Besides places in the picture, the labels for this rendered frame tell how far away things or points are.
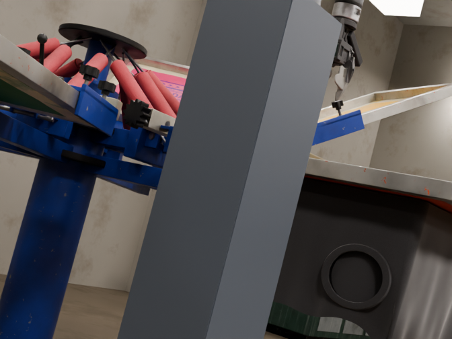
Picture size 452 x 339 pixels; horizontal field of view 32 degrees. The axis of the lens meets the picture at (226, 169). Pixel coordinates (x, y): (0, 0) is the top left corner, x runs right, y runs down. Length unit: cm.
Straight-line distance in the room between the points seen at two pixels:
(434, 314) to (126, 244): 611
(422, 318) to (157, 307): 74
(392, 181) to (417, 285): 25
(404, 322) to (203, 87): 73
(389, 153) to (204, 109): 1059
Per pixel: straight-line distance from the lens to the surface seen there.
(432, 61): 1209
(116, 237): 774
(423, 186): 168
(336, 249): 181
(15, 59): 140
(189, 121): 138
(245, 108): 132
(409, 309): 180
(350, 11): 217
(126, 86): 251
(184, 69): 402
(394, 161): 1185
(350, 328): 811
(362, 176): 174
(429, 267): 184
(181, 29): 806
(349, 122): 280
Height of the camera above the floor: 77
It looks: 5 degrees up
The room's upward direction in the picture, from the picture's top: 15 degrees clockwise
